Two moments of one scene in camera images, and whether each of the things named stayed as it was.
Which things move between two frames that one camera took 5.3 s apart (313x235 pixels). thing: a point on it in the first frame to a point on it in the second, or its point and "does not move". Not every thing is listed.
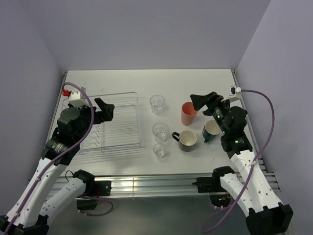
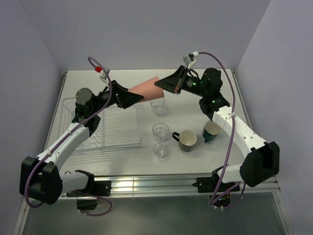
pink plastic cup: (188, 113) to (148, 89)
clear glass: (160, 131) does not move
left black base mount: (94, 189) does not move
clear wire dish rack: (121, 135) does not move
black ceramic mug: (187, 139) does not move
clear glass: (157, 103) does not move
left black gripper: (106, 113) to (124, 98)
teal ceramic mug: (211, 130) does not move
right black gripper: (200, 101) to (174, 82)
